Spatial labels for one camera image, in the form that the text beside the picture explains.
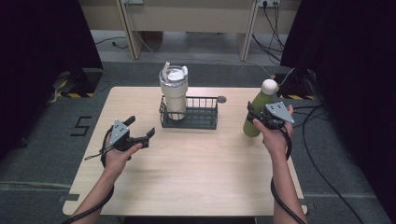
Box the dark curtain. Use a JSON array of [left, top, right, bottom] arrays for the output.
[[279, 0, 396, 224], [0, 0, 105, 162]]

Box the person's right hand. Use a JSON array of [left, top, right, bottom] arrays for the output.
[[252, 105, 295, 161]]

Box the beige wooden desk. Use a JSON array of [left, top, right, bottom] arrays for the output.
[[78, 0, 302, 62]]

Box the black stand base striped tape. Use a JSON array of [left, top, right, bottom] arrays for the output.
[[270, 66, 318, 101], [55, 67, 104, 99]]

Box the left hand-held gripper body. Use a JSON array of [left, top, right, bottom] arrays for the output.
[[107, 119, 145, 153]]

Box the left hand-held gripper cable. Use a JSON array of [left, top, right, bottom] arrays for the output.
[[61, 126, 116, 224]]

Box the right hand-held gripper cable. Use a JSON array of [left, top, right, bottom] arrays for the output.
[[270, 123, 308, 224]]

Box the short black floor cable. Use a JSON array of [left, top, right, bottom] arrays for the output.
[[94, 36, 129, 50]]

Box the long black floor cable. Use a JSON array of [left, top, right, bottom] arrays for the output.
[[276, 105, 366, 224]]

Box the dark wire basket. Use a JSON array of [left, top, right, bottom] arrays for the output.
[[159, 94, 219, 131]]

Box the person's left hand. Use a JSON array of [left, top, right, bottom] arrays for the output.
[[102, 133, 144, 179]]

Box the hand-held gripper cable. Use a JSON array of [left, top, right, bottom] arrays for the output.
[[270, 123, 308, 224], [61, 126, 116, 224]]

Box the bundle of black wall cables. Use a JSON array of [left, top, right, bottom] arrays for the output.
[[251, 0, 286, 64]]

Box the green bottle with white cap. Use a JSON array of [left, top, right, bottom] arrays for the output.
[[242, 78, 278, 138]]

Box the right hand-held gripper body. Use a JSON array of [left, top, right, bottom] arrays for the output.
[[253, 101, 295, 131]]

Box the white tumbler with clear lid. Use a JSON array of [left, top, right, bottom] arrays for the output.
[[158, 61, 190, 121]]

